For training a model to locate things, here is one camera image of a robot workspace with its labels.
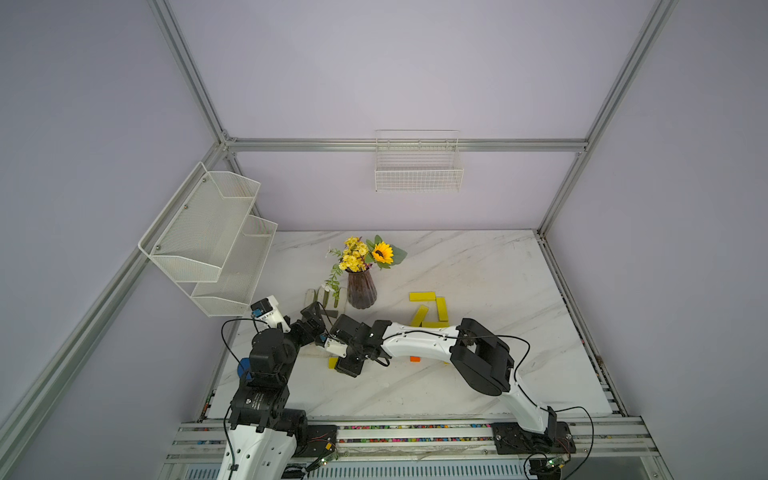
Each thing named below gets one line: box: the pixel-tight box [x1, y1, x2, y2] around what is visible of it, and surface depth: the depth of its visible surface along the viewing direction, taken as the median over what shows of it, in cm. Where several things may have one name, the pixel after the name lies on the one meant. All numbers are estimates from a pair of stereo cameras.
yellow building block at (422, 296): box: [409, 292, 436, 302], surface depth 103 cm
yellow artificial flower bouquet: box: [322, 235, 408, 307], surface depth 82 cm
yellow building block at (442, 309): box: [436, 297, 448, 322], surface depth 100 cm
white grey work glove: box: [299, 343, 339, 360], surface depth 79 cm
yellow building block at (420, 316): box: [411, 304, 429, 327], surface depth 97 cm
